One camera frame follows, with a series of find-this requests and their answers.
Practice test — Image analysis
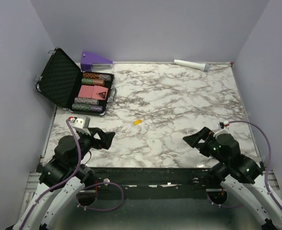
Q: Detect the purple green chip stack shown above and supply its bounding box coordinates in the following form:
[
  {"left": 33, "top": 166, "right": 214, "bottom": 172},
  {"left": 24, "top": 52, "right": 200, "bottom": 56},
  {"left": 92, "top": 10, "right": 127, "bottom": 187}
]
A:
[{"left": 72, "top": 97, "right": 103, "bottom": 113}]

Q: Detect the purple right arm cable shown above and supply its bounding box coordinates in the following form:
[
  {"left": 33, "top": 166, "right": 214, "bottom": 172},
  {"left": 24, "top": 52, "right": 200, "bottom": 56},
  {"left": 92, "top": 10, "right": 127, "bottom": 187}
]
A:
[{"left": 206, "top": 120, "right": 282, "bottom": 227}]

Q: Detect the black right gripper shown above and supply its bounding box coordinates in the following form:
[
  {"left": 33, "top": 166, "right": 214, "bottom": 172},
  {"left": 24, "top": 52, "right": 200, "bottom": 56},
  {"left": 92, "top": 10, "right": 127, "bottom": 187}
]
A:
[{"left": 183, "top": 125, "right": 229, "bottom": 166}]

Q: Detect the white cylindrical marker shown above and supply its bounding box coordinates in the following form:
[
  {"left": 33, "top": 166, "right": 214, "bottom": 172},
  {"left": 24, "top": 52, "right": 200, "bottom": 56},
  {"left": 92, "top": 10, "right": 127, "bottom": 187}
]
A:
[{"left": 174, "top": 59, "right": 210, "bottom": 71}]

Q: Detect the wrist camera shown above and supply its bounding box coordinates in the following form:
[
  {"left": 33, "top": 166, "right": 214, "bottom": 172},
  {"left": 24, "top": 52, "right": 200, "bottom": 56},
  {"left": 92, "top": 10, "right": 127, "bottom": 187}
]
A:
[
  {"left": 68, "top": 116, "right": 90, "bottom": 135},
  {"left": 216, "top": 121, "right": 229, "bottom": 136}
]

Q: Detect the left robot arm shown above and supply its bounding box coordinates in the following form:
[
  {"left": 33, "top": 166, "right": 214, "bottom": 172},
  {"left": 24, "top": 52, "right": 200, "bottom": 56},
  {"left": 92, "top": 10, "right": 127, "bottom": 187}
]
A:
[{"left": 9, "top": 128, "right": 115, "bottom": 230}]

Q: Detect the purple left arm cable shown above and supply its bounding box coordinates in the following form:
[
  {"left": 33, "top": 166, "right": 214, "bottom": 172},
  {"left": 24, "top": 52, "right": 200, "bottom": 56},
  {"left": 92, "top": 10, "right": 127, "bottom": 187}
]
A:
[{"left": 18, "top": 118, "right": 124, "bottom": 230}]

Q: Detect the orange green chip stack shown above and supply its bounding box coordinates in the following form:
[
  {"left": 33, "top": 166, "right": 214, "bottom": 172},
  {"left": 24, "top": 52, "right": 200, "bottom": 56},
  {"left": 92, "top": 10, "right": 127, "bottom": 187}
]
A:
[{"left": 81, "top": 78, "right": 104, "bottom": 86}]

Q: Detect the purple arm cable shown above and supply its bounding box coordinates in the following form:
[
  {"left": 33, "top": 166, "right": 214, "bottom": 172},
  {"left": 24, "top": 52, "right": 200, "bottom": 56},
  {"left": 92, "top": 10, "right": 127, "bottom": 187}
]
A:
[
  {"left": 18, "top": 118, "right": 124, "bottom": 230},
  {"left": 206, "top": 120, "right": 282, "bottom": 227}
]

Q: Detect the black poker chip case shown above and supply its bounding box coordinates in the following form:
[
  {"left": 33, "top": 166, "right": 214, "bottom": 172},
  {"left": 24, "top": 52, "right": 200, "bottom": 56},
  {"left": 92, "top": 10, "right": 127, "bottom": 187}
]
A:
[{"left": 35, "top": 47, "right": 114, "bottom": 116}]

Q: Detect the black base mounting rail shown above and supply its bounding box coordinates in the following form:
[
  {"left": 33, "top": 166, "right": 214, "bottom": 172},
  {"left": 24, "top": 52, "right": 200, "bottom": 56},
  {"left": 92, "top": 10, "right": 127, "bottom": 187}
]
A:
[{"left": 76, "top": 166, "right": 225, "bottom": 202}]

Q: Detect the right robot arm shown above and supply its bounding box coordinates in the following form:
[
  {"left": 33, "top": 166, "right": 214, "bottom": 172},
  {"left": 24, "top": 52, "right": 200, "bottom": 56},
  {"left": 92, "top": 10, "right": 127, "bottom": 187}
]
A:
[{"left": 183, "top": 127, "right": 282, "bottom": 230}]

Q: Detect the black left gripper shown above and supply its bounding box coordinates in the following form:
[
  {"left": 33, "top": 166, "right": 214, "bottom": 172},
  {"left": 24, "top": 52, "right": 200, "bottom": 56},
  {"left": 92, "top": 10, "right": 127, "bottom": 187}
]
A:
[{"left": 70, "top": 127, "right": 115, "bottom": 168}]

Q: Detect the pink card deck box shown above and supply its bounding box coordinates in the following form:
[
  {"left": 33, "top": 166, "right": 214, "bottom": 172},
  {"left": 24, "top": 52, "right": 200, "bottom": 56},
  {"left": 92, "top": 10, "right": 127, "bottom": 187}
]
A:
[{"left": 78, "top": 85, "right": 108, "bottom": 100}]

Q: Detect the blue grey chip stack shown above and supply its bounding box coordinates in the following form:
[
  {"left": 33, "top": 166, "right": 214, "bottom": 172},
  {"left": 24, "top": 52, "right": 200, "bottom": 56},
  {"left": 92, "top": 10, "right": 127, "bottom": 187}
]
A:
[{"left": 82, "top": 72, "right": 112, "bottom": 81}]

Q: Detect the yellow plastic key tag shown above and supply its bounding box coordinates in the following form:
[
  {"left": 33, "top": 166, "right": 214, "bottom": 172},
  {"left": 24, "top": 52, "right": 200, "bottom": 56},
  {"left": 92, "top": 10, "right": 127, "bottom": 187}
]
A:
[{"left": 133, "top": 119, "right": 142, "bottom": 125}]

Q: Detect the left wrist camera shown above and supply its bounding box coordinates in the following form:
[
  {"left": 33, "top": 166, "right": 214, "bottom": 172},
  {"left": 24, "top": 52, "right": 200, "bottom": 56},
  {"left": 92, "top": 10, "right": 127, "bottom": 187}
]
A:
[{"left": 68, "top": 116, "right": 90, "bottom": 135}]

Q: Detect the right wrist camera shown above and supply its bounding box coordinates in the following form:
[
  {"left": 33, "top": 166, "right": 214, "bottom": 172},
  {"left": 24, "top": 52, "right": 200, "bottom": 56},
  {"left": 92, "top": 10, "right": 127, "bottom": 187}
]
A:
[{"left": 216, "top": 121, "right": 229, "bottom": 136}]

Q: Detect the purple plastic wedge block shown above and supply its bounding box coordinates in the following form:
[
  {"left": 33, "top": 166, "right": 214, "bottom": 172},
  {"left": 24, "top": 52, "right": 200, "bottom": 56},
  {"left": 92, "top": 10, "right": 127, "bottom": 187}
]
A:
[{"left": 80, "top": 51, "right": 113, "bottom": 72}]

